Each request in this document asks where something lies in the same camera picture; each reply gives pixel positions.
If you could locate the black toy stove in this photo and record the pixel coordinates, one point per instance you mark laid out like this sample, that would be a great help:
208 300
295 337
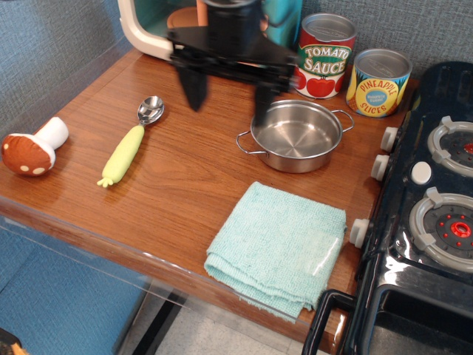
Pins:
414 279

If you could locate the plush brown mushroom toy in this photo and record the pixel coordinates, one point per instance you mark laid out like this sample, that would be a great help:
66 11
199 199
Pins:
34 155

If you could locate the light blue folded cloth napkin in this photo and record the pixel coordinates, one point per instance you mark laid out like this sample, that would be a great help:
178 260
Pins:
277 250

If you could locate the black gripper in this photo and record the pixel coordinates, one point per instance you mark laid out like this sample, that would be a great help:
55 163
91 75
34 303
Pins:
232 45

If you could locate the pineapple slices can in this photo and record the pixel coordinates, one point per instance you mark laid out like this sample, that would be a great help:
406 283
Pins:
378 81

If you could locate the small stainless steel pot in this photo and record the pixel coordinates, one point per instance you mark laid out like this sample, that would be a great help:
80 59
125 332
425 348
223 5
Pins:
296 136

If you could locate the toy microwave teal and cream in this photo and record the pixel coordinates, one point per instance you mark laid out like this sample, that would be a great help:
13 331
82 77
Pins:
146 23

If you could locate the spoon with yellow-green handle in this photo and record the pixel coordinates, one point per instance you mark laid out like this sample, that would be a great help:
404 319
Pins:
149 111

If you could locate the tomato sauce can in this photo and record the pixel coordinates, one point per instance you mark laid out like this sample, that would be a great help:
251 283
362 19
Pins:
325 46

